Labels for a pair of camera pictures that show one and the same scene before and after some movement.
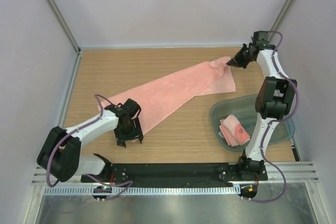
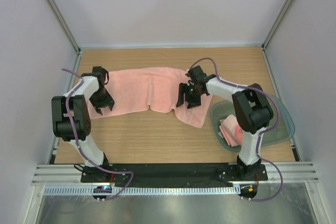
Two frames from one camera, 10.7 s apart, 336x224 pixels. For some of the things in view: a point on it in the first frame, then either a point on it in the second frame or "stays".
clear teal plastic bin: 244,109 stays
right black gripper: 237,61 -> 184,88
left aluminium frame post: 56,12 stays
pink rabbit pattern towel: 233,132 stays
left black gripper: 136,133 -> 108,102
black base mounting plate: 181,173 stays
